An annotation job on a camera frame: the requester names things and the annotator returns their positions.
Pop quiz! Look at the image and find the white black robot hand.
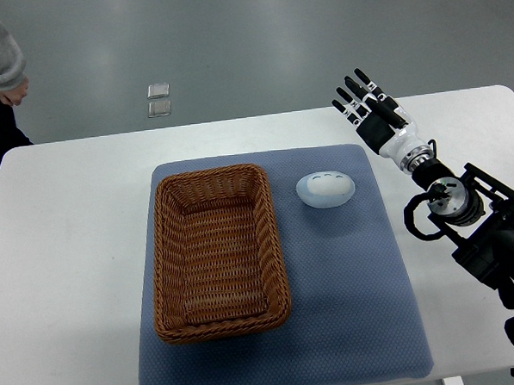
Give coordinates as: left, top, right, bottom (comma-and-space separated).
331, 68, 431, 169

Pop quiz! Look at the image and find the blue white plush toy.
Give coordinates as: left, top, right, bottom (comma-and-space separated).
295, 171, 356, 209

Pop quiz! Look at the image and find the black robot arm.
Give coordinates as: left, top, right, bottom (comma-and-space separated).
332, 69, 514, 309

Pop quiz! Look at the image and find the brown wicker basket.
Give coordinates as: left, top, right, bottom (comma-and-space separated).
153, 164, 292, 345

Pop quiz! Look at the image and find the person's hand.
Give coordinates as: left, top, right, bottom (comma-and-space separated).
0, 77, 29, 107

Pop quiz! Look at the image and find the upper metal floor plate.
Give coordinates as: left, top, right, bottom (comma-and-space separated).
146, 83, 170, 99

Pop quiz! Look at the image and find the blue quilted mat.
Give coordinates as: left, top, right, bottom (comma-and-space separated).
139, 144, 433, 385

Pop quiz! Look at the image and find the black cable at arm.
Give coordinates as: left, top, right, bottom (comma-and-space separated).
402, 192, 449, 242

